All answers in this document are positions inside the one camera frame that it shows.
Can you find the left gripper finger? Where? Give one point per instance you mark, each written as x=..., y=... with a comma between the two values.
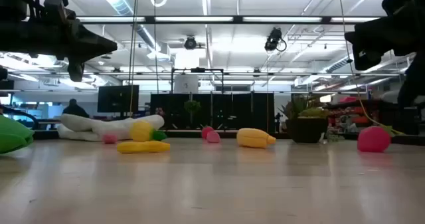
x=98, y=52
x=98, y=40

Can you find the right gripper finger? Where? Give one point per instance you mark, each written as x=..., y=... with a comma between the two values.
x=359, y=44
x=355, y=33

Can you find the yellow toy lemon with leaf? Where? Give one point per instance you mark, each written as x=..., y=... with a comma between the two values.
x=141, y=131

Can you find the red toy strawberry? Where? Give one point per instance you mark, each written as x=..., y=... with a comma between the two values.
x=373, y=140

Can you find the long yellow toy fruit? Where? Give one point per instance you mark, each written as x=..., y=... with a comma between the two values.
x=142, y=147

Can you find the green toy vegetable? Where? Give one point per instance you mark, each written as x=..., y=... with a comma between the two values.
x=13, y=136

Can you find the yellow toy banana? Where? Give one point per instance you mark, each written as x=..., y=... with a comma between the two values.
x=254, y=138

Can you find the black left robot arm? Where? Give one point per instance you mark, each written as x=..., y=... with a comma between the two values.
x=20, y=38

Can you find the black background monitor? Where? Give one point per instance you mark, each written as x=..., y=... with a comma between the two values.
x=118, y=98

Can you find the black overhead light bar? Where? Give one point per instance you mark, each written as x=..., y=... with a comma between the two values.
x=149, y=19

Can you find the person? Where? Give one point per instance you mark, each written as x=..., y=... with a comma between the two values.
x=75, y=110

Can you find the shelf with red boxes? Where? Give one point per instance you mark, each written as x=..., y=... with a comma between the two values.
x=348, y=114

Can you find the white checked cloth towel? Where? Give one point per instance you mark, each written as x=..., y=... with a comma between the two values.
x=86, y=126

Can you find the small pink-red toy fruit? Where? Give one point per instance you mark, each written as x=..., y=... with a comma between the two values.
x=109, y=138

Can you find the potted succulent plant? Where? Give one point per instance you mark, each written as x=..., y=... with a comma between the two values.
x=307, y=129

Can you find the small green background plant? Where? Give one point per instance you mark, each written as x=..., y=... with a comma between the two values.
x=192, y=106

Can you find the black partition panels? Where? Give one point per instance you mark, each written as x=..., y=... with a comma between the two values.
x=232, y=112

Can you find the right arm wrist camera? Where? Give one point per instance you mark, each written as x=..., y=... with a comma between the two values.
x=363, y=62

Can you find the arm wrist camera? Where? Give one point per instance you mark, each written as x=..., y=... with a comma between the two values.
x=75, y=72
x=363, y=62

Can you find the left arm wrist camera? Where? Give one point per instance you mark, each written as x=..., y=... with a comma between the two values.
x=75, y=72

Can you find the black aluminium table frame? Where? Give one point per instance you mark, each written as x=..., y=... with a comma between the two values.
x=186, y=134

